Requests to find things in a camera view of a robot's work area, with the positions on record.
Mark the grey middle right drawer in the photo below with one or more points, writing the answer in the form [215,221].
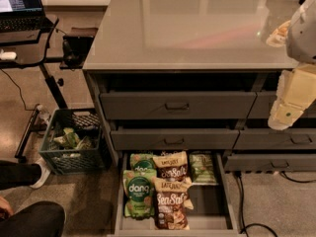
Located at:
[268,139]

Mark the rear brown sea salt bag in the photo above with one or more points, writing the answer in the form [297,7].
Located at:
[172,167]

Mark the grey bottom right drawer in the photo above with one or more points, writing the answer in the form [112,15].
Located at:
[270,162]

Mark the grey middle left drawer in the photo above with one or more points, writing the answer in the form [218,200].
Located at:
[174,134]

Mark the black laptop stand desk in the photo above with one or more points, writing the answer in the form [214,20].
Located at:
[31,55]

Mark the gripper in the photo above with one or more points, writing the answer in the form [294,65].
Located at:
[302,37]

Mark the snack bags in crate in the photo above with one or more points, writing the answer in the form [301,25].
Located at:
[71,140]

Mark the green snack bag right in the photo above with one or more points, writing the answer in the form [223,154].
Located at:
[202,168]

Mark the black device on tray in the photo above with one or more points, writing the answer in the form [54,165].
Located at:
[75,49]

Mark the grey cabinet with glass counter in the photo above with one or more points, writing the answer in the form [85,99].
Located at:
[205,45]

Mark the front brown sea salt bag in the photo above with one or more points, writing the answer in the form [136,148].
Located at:
[171,204]

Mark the white mouse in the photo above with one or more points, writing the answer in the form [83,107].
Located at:
[7,55]

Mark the green plastic crate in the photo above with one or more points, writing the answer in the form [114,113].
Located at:
[62,161]

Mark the open bottom grey drawer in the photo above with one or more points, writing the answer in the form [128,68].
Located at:
[212,215]

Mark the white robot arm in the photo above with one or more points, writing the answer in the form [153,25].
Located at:
[300,42]

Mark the grey top left drawer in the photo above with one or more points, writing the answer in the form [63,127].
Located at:
[177,105]

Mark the white shoe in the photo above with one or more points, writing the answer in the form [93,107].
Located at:
[44,174]

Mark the person's black trouser leg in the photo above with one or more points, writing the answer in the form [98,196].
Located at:
[14,175]

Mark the green dang chip bag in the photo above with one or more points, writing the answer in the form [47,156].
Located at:
[141,162]
[139,190]

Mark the brown sea salt bag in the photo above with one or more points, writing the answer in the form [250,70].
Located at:
[171,204]
[172,167]

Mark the grey top right drawer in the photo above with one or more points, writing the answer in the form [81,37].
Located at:
[264,102]

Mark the open laptop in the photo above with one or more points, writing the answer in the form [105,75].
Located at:
[23,15]

